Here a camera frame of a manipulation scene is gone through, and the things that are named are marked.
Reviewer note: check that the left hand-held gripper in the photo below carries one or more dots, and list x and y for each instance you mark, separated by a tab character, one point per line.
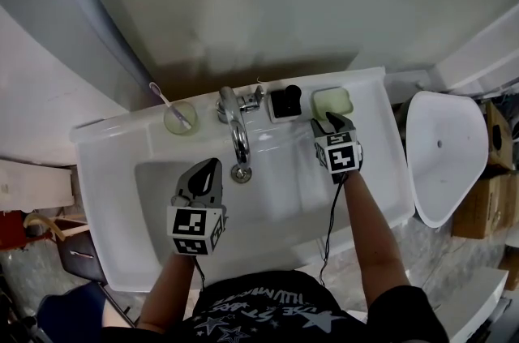
190	224

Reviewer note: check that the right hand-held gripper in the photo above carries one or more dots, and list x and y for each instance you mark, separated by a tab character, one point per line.
342	157

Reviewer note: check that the person's left forearm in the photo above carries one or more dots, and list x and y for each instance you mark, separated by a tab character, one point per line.
172	292

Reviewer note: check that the person's right forearm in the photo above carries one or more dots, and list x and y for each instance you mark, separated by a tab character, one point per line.
375	248

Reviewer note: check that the pale green soap bar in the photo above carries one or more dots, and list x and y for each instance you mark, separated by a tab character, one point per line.
330	102

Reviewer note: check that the white soap dish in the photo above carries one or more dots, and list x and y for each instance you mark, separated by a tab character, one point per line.
346	100

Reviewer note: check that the chrome sink drain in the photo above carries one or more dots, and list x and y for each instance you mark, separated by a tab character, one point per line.
241	173

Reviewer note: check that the black dispenser in white holder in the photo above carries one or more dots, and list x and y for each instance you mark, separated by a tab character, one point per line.
286	102

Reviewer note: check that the chrome faucet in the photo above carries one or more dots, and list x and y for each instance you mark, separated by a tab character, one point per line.
237	126

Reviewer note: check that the clear green cup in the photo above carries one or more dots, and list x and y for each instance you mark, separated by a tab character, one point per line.
182	116

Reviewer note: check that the purple toothbrush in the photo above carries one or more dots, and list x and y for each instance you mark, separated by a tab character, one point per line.
170	106

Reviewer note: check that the white rectangular washbasin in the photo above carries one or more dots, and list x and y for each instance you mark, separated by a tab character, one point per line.
284	203

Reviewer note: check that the dark folding chair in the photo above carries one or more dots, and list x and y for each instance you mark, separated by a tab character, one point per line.
81	256

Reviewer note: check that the black printed shirt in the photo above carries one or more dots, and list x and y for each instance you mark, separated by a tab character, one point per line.
284	313

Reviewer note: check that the small cardboard box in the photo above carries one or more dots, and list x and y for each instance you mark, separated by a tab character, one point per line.
498	134

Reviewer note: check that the white board stack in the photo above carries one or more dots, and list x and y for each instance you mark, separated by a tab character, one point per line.
482	49

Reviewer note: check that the white stone slab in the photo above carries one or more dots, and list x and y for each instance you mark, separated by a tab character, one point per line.
32	185

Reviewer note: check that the large cardboard box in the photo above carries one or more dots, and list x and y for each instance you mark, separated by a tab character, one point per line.
482	207

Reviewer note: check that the grey-blue door panel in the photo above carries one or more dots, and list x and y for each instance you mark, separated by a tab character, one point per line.
81	9

